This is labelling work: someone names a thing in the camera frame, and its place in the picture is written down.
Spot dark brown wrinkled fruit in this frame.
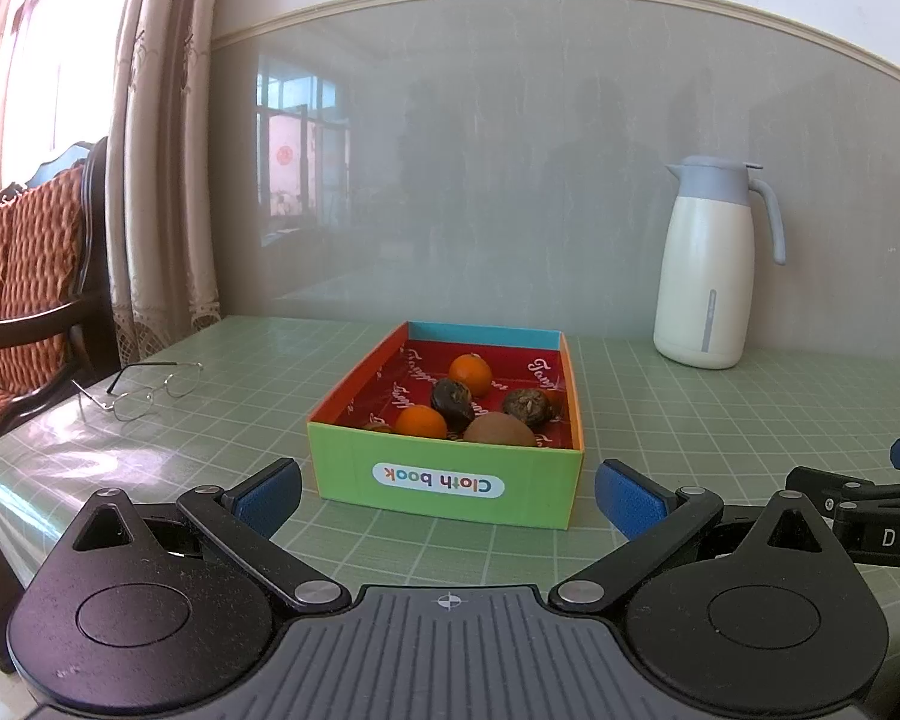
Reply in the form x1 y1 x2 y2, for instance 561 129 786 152
430 380 475 423
503 388 554 428

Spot wire-frame glasses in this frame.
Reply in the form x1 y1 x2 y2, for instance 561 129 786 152
71 361 203 421

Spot colourful cardboard box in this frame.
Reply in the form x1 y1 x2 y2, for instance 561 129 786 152
306 320 586 531

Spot white thermos jug grey lid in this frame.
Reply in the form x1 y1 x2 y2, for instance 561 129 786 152
652 156 787 370

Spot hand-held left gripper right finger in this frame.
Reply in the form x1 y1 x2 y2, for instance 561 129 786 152
549 459 845 612

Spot wooden chair orange upholstery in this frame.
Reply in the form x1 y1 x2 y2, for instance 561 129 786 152
0 136 121 455

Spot small orange with stem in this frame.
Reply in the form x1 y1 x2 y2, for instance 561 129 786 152
448 354 493 397

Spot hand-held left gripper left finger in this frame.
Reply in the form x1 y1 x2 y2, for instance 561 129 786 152
67 459 350 614

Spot beige lace curtain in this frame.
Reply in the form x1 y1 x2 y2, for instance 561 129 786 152
0 0 222 376

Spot green checkered tablecloth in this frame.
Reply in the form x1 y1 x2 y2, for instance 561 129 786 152
0 315 900 720

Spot brown kiwi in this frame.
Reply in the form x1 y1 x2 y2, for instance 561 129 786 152
463 412 537 449

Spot large orange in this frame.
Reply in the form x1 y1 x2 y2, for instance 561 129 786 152
395 405 449 440

